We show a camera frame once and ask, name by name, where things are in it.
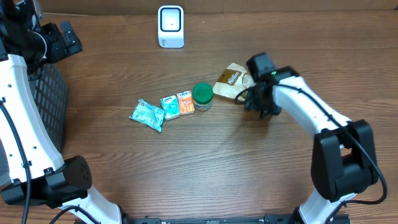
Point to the grey plastic basket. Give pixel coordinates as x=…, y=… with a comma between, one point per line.
x=51, y=99

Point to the mint green wipes pack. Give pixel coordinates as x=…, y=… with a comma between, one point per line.
x=148, y=115

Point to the teal tissue pack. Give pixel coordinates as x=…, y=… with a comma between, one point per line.
x=171, y=107

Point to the orange tissue pack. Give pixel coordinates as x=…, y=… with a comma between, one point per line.
x=185, y=103

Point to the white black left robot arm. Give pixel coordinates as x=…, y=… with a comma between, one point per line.
x=70, y=187

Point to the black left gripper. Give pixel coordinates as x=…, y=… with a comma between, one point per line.
x=61, y=50

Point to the green lid jar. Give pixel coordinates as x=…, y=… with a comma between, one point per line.
x=202, y=95

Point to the brown snack bag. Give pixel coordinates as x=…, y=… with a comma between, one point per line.
x=233, y=81

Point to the white barcode scanner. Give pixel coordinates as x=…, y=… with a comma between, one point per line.
x=171, y=27

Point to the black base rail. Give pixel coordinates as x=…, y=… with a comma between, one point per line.
x=217, y=221

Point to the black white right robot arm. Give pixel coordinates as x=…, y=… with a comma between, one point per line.
x=344, y=165

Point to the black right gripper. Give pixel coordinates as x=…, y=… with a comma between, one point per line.
x=252, y=104

